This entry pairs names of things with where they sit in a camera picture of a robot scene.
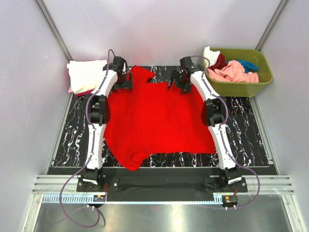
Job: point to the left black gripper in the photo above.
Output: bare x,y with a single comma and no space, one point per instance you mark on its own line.
127,84

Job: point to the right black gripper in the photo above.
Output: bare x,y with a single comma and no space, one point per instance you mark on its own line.
184,89

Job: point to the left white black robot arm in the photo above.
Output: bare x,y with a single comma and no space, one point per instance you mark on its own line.
97,112

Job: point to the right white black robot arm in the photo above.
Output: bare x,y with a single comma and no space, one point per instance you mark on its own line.
214,115

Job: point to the folded white t shirt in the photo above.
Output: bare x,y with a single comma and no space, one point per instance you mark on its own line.
85,75

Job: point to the white cloth in bin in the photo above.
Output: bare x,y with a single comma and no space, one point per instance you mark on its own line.
211,56

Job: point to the dark red t shirt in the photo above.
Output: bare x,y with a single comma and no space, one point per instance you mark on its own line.
220,63

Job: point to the light pink t shirt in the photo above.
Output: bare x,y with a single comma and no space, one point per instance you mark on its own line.
233,72

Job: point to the olive green plastic bin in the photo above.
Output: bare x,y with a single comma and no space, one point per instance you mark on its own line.
231,89

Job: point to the blue t shirt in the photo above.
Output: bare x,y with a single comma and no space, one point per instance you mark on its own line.
248,66

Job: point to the black marbled table mat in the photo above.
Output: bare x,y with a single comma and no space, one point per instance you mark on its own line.
242,129

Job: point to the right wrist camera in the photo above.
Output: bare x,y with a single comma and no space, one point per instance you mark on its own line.
187,65

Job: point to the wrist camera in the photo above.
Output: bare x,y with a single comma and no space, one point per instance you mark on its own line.
187,65
120,62

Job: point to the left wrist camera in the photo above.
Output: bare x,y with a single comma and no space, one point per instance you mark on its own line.
120,62

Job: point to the aluminium frame rail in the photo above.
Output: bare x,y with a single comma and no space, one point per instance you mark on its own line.
268,184

